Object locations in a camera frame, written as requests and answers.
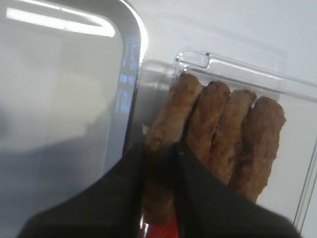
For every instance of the clear plastic patty tomato container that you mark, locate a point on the clear plastic patty tomato container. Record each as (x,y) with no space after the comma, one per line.
(294,171)

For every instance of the silver metal tray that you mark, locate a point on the silver metal tray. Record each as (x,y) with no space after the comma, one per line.
(68,80)

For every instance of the brown meat patty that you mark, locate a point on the brown meat patty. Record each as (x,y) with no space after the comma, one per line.
(228,134)
(205,117)
(260,142)
(158,199)

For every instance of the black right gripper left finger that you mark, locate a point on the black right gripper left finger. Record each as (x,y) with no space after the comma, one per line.
(110,208)

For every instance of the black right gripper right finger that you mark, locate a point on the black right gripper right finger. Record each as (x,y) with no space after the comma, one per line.
(205,208)

